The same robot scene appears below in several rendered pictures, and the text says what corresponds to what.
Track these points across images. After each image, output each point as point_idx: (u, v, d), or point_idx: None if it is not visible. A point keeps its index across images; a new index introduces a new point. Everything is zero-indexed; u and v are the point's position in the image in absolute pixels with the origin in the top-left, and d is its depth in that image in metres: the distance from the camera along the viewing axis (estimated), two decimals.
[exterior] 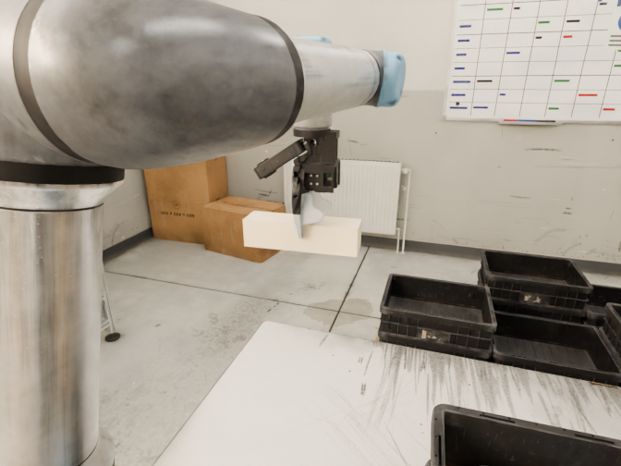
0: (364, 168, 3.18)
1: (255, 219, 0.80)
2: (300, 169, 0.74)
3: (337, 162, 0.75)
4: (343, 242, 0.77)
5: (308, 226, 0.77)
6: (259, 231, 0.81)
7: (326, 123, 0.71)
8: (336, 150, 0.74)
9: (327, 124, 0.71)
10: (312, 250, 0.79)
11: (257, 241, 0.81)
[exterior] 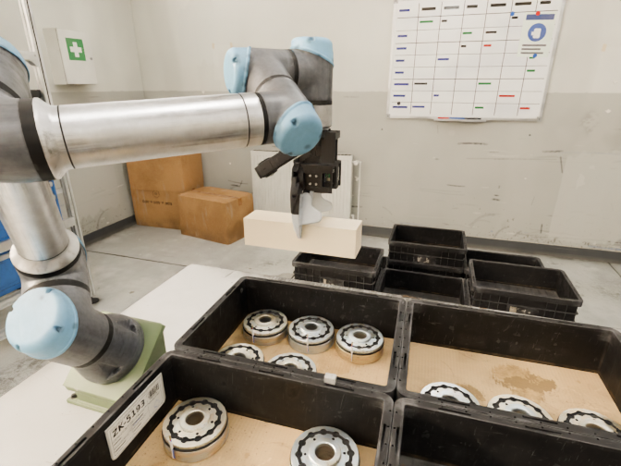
0: None
1: (256, 218, 0.81)
2: (299, 169, 0.74)
3: (337, 163, 0.75)
4: (341, 243, 0.76)
5: (307, 226, 0.77)
6: (259, 230, 0.81)
7: (325, 123, 0.70)
8: (336, 151, 0.73)
9: (326, 124, 0.71)
10: (311, 250, 0.79)
11: (257, 239, 0.82)
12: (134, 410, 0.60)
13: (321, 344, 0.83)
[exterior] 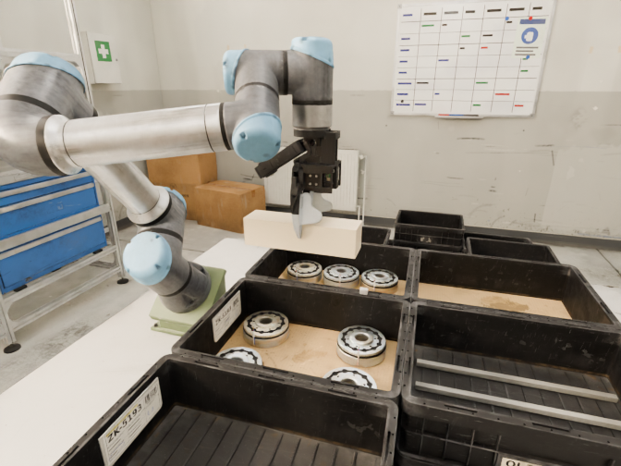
0: None
1: (256, 218, 0.81)
2: (299, 169, 0.74)
3: (337, 163, 0.75)
4: (341, 243, 0.76)
5: (307, 226, 0.77)
6: (259, 230, 0.81)
7: (325, 123, 0.70)
8: (336, 151, 0.73)
9: (326, 124, 0.71)
10: (311, 250, 0.79)
11: (257, 239, 0.82)
12: (225, 311, 0.85)
13: (349, 282, 1.08)
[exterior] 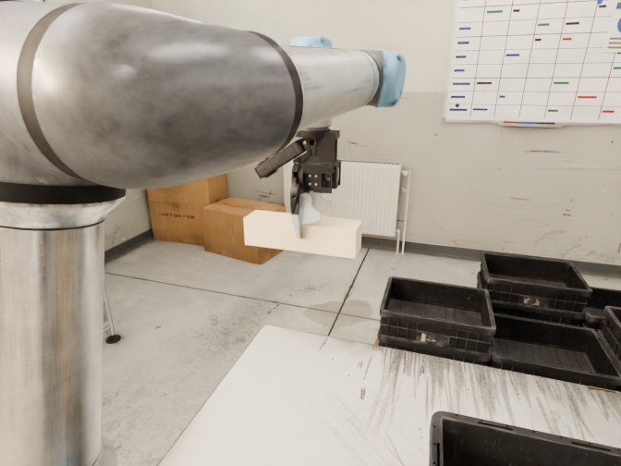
0: (364, 170, 3.19)
1: (256, 218, 0.81)
2: (299, 169, 0.74)
3: (337, 163, 0.75)
4: (341, 243, 0.76)
5: (307, 226, 0.77)
6: (259, 230, 0.81)
7: (325, 123, 0.70)
8: (335, 150, 0.73)
9: (326, 124, 0.71)
10: (311, 250, 0.79)
11: (257, 239, 0.82)
12: None
13: None
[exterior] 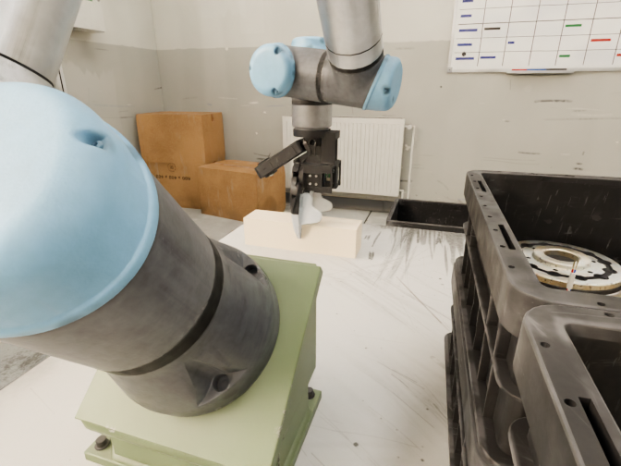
0: (366, 126, 3.06)
1: (256, 218, 0.81)
2: (299, 169, 0.74)
3: (337, 163, 0.75)
4: (341, 243, 0.76)
5: (307, 226, 0.77)
6: (259, 230, 0.81)
7: (325, 123, 0.70)
8: (336, 150, 0.73)
9: (326, 124, 0.71)
10: (311, 250, 0.79)
11: (257, 239, 0.82)
12: None
13: None
